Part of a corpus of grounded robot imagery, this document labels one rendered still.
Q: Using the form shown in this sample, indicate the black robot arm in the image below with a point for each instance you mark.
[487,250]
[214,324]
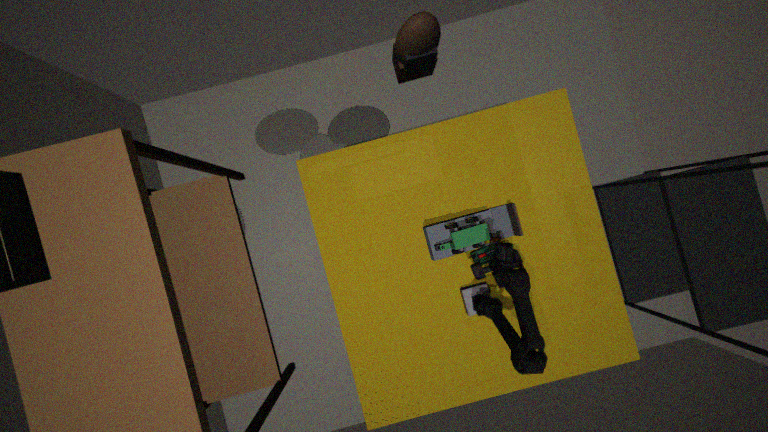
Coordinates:
[524,357]

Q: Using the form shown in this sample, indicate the dark grey ramp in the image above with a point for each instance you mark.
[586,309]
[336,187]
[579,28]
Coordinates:
[502,222]

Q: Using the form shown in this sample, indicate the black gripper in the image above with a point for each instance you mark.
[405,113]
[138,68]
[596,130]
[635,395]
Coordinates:
[479,272]

